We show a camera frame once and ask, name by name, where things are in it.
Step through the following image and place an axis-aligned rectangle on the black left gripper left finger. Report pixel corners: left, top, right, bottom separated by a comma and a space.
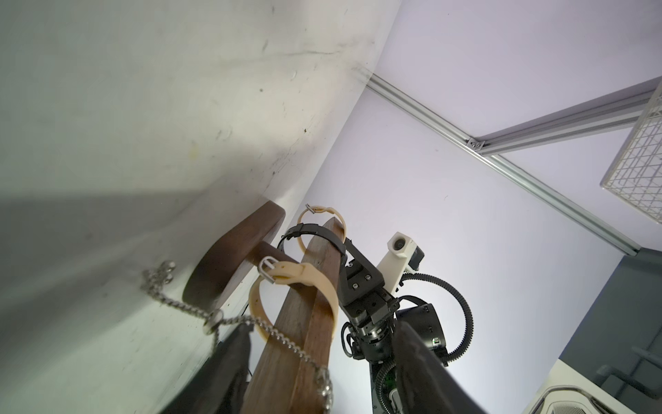
161, 324, 253, 414

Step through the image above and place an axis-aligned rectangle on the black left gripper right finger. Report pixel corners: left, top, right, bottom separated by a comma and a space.
393, 322, 484, 414

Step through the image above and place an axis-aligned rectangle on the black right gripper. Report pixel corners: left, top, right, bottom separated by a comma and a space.
338, 238, 400, 344

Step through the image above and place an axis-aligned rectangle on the wooden watch stand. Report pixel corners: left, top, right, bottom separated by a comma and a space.
183, 201, 334, 413

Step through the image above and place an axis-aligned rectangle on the black wrist watch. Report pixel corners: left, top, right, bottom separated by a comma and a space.
277, 224, 347, 256

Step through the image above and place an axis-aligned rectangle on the beige wrist watch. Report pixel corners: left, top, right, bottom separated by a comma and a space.
296, 204, 348, 242
248, 256, 340, 342

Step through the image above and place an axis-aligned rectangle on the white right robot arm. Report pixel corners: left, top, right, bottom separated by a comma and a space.
338, 233, 474, 413

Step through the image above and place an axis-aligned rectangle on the white wire wall basket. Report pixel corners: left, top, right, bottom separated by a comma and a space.
601, 87, 661, 224

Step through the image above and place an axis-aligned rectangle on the aluminium cage frame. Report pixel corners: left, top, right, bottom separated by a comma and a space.
367, 73, 661, 255

